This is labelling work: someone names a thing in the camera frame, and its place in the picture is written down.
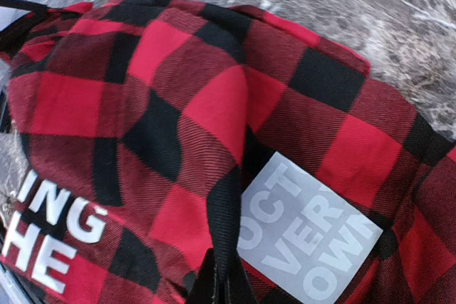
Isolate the red black plaid shirt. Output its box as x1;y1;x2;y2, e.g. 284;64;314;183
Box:
1;0;455;303

